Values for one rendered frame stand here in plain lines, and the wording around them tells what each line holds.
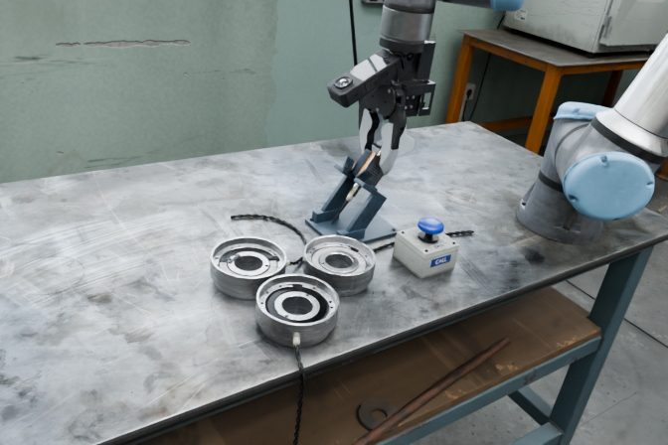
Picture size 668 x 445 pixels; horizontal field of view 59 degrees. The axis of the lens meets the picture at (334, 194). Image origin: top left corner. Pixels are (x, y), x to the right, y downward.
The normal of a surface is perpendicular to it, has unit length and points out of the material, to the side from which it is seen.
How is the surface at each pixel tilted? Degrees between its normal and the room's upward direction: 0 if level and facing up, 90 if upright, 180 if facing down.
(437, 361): 0
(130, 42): 90
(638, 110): 79
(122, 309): 0
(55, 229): 0
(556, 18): 90
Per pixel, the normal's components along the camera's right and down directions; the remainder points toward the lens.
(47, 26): 0.54, 0.44
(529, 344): 0.11, -0.88
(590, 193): -0.23, 0.53
